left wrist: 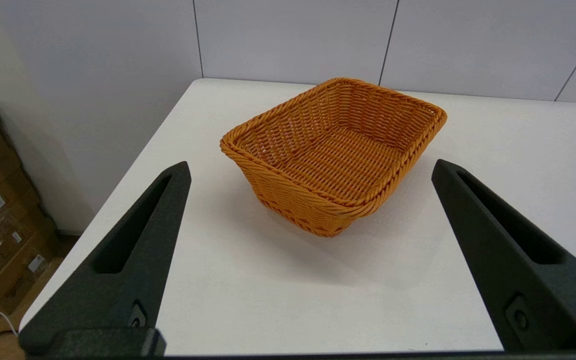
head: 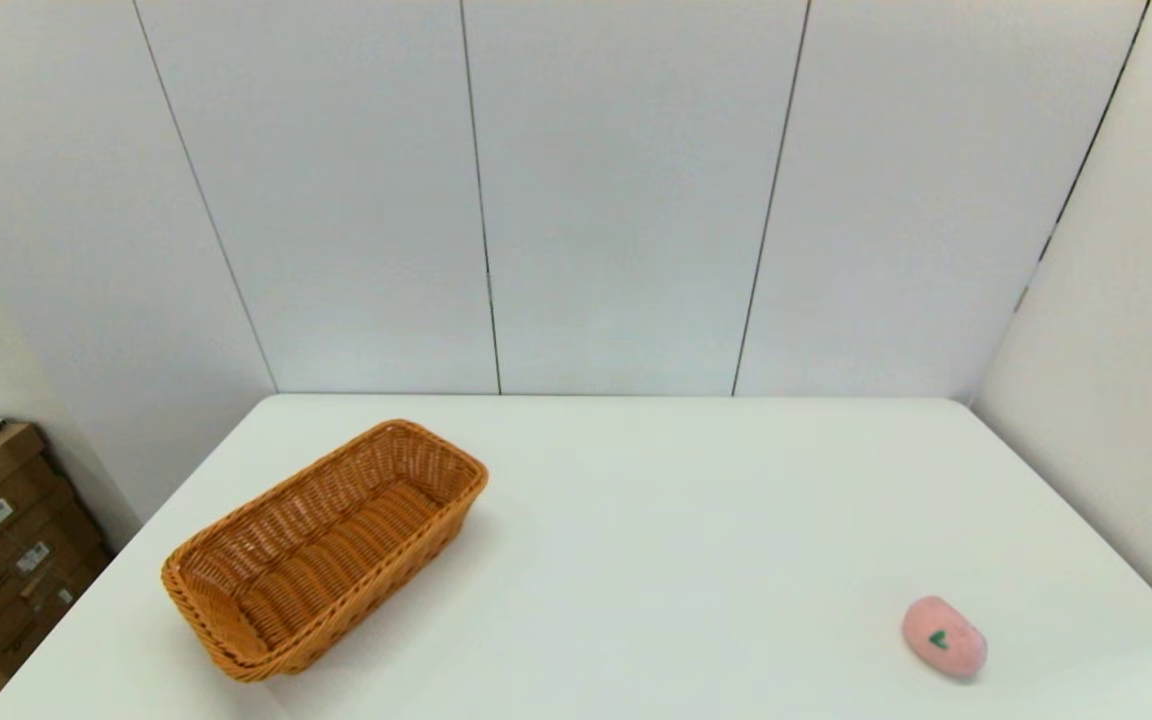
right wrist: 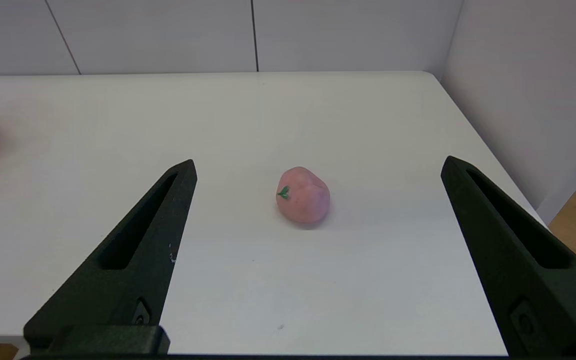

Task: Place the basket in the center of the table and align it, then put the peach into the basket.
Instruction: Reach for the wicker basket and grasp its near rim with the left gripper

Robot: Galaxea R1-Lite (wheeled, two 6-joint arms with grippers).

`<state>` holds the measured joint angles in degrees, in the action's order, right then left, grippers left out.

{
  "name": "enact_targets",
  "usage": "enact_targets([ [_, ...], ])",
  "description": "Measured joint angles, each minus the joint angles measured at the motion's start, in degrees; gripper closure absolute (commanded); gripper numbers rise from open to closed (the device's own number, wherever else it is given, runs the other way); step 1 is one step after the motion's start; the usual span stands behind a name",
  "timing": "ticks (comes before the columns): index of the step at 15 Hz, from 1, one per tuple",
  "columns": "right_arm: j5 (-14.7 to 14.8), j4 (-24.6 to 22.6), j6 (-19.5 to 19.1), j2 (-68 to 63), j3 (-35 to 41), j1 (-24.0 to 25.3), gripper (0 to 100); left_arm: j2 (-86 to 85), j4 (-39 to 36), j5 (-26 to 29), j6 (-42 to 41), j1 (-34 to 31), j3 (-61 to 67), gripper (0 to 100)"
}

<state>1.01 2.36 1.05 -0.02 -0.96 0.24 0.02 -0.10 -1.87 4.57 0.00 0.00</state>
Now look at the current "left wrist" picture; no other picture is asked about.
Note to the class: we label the orange wicker basket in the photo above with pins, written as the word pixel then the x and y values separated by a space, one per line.
pixel 333 160

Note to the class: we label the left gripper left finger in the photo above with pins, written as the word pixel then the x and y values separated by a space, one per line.
pixel 118 290

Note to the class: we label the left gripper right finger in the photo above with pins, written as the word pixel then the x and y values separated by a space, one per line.
pixel 558 300

